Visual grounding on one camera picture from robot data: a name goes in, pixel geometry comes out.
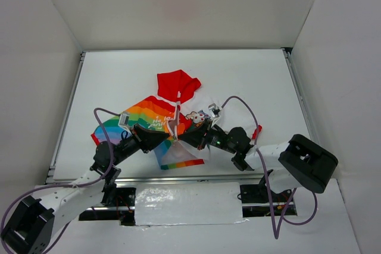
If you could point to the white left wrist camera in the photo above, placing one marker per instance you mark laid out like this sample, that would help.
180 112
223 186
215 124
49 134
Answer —
124 120

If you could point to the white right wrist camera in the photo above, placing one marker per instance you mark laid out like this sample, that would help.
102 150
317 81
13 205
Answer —
215 113

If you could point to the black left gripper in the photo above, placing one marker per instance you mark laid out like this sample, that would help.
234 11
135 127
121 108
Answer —
140 137

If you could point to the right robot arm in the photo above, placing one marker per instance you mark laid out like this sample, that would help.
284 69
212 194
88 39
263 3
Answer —
296 163

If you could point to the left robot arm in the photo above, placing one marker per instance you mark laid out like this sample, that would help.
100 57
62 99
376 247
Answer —
36 220

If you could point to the white foil covered panel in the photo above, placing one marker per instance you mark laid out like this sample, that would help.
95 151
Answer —
188 204

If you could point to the rainbow and white kids jacket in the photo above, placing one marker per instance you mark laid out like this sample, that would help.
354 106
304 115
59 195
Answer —
177 106

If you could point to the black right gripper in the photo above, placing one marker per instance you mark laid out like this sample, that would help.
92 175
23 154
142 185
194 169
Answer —
205 136

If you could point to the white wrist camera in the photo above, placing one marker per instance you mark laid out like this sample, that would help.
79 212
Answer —
215 113
124 120

